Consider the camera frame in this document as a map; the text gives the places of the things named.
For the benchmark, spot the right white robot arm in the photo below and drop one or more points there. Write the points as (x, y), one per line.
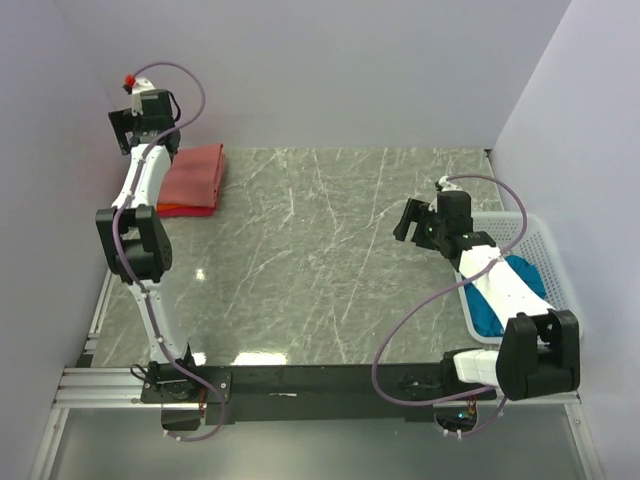
(539, 353)

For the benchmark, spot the aluminium rail frame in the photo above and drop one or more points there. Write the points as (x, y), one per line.
(114, 388)

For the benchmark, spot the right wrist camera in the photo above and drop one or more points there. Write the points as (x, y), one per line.
(444, 184)

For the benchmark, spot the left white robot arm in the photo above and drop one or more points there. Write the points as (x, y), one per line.
(135, 244)

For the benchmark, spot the salmon pink t shirt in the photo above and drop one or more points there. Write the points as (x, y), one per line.
(194, 177)

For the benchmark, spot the white plastic basket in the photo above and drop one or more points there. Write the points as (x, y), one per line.
(545, 235)

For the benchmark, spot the blue t shirt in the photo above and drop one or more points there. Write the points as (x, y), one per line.
(485, 321)

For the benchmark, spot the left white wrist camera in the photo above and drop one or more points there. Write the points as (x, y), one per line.
(135, 87)

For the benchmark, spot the folded orange t shirt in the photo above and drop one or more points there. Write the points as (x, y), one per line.
(185, 209)

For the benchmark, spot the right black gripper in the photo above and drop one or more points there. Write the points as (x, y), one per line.
(418, 212)

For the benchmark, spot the black base beam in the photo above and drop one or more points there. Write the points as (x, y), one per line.
(232, 394)

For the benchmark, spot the folded magenta t shirt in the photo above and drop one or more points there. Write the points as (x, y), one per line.
(178, 215)

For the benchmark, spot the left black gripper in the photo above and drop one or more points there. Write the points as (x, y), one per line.
(123, 122)

